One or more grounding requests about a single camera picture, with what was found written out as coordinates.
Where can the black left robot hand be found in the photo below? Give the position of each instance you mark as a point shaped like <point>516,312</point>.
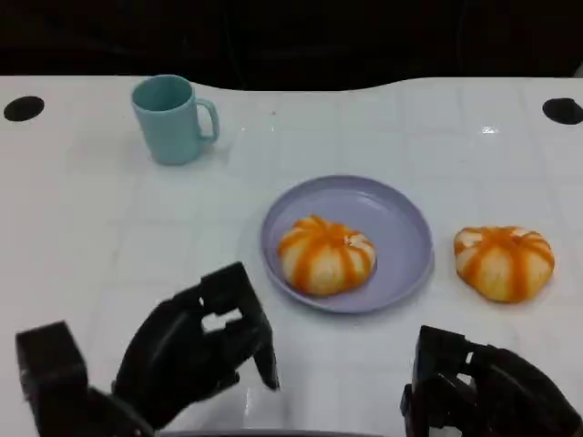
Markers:
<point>182,350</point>

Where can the large orange white bread roll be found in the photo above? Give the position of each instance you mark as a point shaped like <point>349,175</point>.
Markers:
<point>503,266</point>

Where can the pale green mug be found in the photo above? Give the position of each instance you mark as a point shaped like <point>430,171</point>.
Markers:
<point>168,127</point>

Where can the lilac plate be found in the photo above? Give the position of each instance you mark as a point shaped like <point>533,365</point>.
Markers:
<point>396,227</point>

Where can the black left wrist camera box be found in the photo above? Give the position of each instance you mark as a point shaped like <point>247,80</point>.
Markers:
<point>50,368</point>

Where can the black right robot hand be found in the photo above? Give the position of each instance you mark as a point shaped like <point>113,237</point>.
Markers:
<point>501,396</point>

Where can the black round table grommet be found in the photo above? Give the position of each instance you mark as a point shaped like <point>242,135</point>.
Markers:
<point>564,111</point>
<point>23,108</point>

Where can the small orange white bread roll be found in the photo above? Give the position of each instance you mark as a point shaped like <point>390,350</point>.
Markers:
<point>325,259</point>

